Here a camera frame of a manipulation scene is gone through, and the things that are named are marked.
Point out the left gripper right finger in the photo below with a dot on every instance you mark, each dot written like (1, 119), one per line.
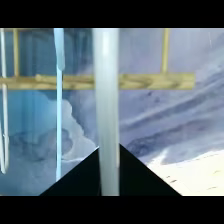
(140, 176)

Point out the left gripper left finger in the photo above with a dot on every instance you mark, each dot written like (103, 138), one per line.
(80, 180)

